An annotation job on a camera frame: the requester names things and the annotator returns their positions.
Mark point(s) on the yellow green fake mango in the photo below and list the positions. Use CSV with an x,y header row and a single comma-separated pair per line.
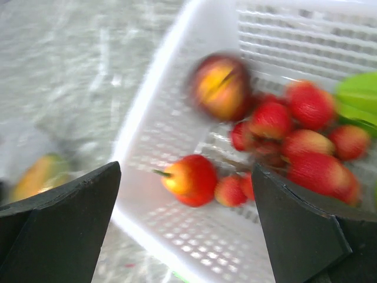
x,y
48,172

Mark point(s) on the green fake pepper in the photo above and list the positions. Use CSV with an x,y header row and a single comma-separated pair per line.
x,y
356,101

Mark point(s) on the small orange red fruit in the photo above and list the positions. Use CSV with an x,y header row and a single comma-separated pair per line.
x,y
192,180

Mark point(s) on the red fake cherry bunch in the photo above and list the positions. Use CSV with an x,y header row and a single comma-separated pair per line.
x,y
294,136

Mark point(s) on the dark red fake plum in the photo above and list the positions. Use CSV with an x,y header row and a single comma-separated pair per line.
x,y
219,84

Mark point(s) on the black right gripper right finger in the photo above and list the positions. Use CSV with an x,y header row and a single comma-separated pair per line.
x,y
310,237

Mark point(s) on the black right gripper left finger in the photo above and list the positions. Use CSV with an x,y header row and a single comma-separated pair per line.
x,y
56,236

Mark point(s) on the white perforated basket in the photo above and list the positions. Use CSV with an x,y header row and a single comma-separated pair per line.
x,y
283,41

